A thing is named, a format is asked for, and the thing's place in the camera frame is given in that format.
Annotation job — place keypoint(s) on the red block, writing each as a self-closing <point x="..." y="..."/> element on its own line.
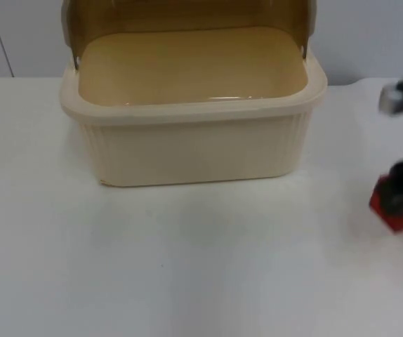
<point x="385" y="210"/>

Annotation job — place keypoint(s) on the cream box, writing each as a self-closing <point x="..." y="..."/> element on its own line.
<point x="194" y="154"/>

